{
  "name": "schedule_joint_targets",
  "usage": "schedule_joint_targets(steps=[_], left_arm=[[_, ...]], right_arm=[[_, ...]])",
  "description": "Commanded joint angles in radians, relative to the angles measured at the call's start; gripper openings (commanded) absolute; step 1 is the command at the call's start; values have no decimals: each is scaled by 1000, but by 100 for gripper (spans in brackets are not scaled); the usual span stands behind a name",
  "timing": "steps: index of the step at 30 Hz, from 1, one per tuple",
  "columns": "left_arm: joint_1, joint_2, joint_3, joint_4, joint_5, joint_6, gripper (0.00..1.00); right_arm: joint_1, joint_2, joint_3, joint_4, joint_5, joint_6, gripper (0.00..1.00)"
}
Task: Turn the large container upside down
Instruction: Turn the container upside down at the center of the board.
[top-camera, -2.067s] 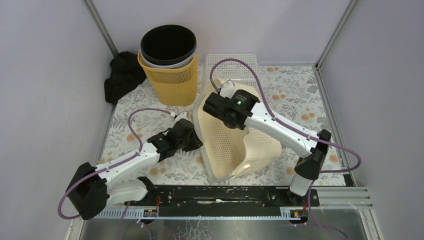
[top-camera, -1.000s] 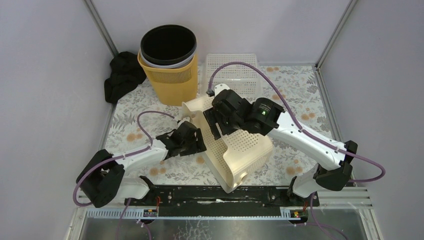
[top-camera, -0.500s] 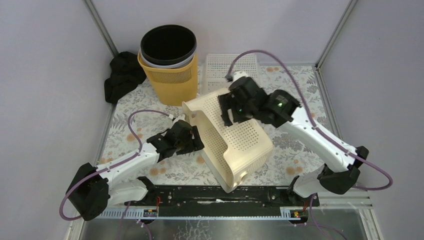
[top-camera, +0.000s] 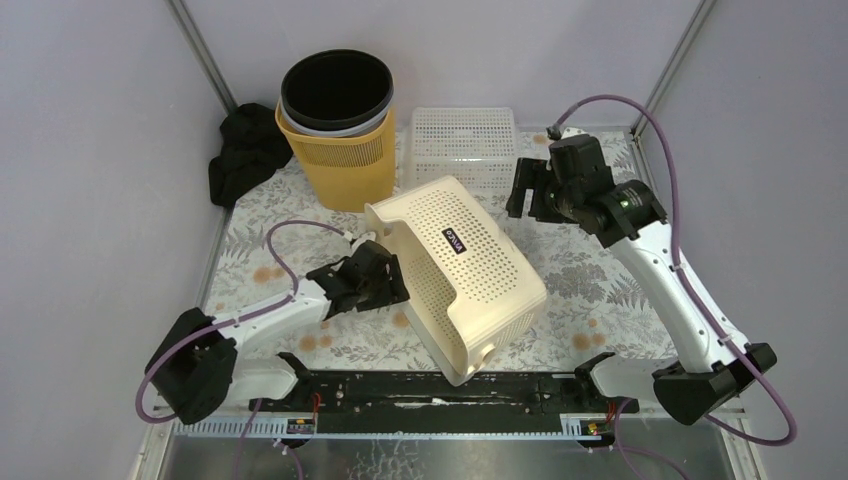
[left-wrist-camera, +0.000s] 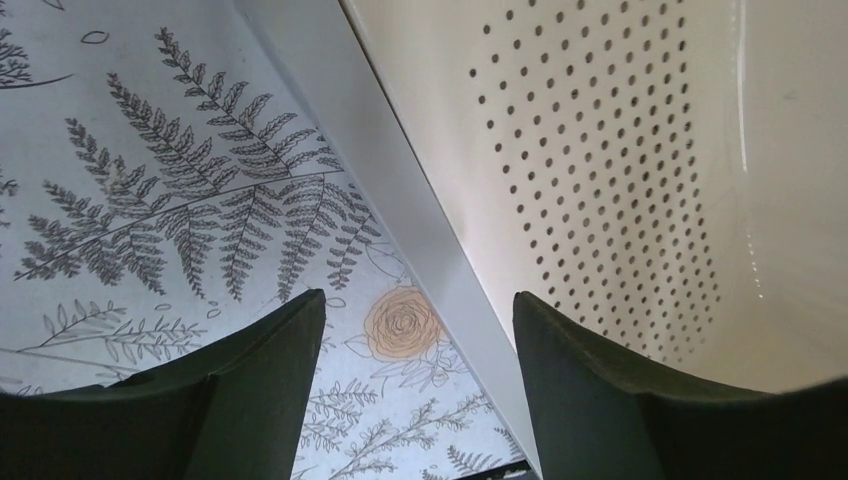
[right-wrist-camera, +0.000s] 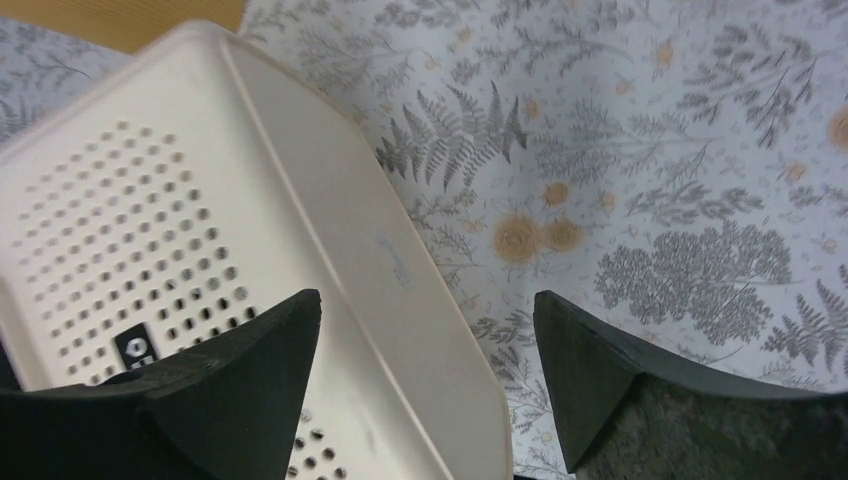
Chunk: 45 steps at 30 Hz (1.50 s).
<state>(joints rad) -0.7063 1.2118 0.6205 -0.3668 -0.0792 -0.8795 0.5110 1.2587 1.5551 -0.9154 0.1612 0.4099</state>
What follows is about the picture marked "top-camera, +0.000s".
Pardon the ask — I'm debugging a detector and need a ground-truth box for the white mesh plastic basket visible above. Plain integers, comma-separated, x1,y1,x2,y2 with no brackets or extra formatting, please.
400,107,518,191

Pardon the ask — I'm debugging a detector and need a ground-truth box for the large cream plastic basket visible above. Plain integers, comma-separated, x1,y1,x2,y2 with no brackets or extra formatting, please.
364,176,547,386

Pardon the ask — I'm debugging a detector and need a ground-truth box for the yellow plastic waste bin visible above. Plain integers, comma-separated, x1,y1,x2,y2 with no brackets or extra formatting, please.
275,105,396,213

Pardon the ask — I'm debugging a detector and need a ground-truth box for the black bucket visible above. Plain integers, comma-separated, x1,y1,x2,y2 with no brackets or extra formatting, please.
279,49,394,138

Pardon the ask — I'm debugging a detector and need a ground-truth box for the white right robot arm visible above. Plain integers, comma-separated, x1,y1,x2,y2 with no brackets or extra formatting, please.
506,134,777,425

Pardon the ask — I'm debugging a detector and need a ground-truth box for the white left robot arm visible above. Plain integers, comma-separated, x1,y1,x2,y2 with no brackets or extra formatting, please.
136,240,409,425

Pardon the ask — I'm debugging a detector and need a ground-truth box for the floral patterned table mat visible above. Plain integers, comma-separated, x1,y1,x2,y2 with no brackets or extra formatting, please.
202,161,675,371

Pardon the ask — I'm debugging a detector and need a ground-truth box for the black crumpled cloth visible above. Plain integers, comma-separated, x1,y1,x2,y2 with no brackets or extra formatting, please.
208,103,293,208

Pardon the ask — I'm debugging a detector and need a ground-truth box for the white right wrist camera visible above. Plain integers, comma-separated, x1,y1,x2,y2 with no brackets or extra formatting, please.
546,125,586,142

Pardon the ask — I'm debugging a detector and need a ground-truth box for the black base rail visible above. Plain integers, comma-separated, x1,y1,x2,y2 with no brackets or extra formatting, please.
258,370,639,423

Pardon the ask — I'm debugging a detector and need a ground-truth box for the grey slotted cable duct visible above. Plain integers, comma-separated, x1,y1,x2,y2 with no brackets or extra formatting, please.
172,410,603,443

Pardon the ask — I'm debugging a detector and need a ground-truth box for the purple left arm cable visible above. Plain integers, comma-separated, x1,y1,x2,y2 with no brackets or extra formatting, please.
135,219,356,425

